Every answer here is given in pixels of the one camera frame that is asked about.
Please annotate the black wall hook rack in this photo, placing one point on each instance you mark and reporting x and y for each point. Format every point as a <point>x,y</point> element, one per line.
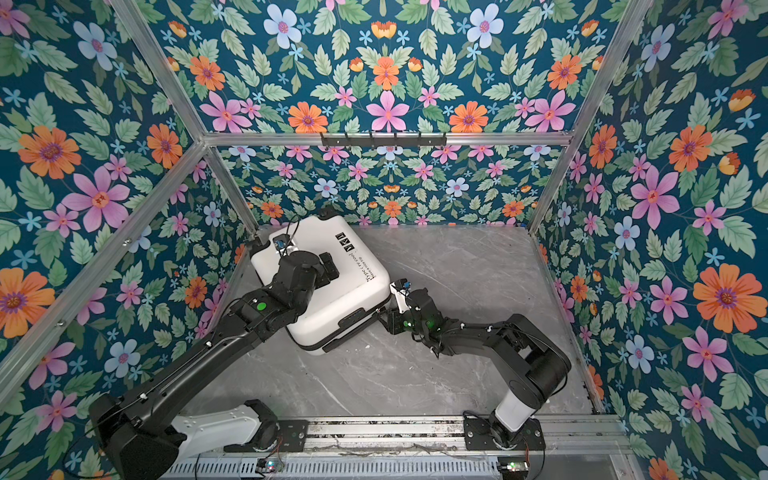
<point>374,140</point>

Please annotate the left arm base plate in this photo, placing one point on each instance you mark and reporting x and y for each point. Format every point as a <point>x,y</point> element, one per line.
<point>276,436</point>

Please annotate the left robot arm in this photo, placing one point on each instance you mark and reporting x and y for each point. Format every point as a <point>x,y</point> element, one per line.
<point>135,429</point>

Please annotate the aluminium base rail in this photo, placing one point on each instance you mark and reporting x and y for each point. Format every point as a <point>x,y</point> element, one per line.
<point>442,436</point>

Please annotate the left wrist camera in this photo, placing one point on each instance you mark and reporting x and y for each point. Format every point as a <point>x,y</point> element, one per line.
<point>283,244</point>

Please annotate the right small circuit board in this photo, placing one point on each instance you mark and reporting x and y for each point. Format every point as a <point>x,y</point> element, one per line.
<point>510,469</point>

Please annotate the white slotted cable duct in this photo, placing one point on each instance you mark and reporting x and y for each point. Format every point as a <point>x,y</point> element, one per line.
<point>339,468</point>

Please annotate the white hard-shell suitcase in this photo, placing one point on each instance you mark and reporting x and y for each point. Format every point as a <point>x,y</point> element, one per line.
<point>348,305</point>

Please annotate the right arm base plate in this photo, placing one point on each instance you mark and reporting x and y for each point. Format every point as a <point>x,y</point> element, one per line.
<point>486,433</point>

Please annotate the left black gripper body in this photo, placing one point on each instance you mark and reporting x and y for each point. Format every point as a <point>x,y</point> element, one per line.
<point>322,274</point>

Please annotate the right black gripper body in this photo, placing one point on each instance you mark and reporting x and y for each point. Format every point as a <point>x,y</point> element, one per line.
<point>406,323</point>

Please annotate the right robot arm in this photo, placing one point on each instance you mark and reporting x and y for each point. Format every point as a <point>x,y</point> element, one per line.
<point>532,366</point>

